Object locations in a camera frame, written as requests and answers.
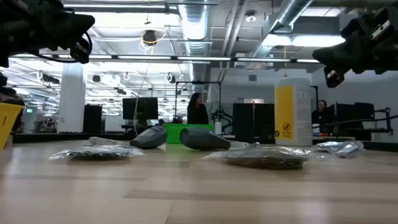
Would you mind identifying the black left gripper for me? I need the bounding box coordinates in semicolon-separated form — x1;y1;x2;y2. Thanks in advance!
12;0;96;60

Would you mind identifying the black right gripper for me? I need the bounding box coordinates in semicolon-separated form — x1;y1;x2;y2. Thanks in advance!
312;7;398;75

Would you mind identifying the bagged white small tube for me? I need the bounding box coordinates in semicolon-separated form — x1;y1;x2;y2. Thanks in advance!
316;140;365;159

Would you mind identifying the bagged black mesh scrubber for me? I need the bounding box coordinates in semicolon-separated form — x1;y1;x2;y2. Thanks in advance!
201;146;315;170
49;144;146;161

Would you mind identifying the small clear white packet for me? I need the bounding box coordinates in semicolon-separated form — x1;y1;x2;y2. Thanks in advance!
230;140;262;149

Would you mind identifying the person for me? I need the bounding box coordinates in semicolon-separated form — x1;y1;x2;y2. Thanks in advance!
186;92;210;126
312;99;336;134

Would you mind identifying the black computer monitor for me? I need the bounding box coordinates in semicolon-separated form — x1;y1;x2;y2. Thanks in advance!
334;101;376;141
122;97;159;121

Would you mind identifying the white round pillar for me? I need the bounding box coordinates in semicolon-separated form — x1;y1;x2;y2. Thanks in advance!
57;63;87;134

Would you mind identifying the white canister yellow label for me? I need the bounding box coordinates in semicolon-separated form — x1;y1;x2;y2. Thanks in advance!
274;76;313;147

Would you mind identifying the black tall box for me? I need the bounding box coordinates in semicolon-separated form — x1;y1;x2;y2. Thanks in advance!
83;104;103;134

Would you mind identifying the black partition panel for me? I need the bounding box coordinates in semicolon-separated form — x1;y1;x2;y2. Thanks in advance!
232;102;275;144

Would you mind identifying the yellow plastic bin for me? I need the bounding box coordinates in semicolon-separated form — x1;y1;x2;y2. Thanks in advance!
0;102;25;151

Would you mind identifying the grey car key fob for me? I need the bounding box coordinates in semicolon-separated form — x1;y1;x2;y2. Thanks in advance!
179;126;232;152
129;125;169;150

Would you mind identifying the green plastic bin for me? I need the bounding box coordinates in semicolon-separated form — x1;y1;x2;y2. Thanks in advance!
164;123;215;144

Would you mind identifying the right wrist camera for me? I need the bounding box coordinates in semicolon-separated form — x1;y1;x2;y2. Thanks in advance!
323;65;346;89

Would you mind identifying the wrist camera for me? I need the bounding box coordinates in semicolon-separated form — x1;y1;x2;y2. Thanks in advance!
70;33;93;65
323;65;346;89

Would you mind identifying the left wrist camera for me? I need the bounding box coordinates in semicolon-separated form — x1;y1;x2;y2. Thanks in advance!
70;33;93;65

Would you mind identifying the silver ventilation duct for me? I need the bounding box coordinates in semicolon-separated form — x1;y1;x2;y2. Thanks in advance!
248;0;315;60
178;2;211;57

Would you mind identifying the ceiling cable reel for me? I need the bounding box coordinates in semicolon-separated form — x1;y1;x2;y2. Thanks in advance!
141;29;158;47

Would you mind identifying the black aluminium table frame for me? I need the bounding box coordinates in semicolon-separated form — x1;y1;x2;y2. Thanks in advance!
12;131;398;152

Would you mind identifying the long strip light rail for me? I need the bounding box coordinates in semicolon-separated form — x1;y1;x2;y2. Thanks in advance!
9;54;322;65

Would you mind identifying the black stand frame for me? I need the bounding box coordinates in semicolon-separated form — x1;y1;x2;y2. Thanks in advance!
175;80;222;126

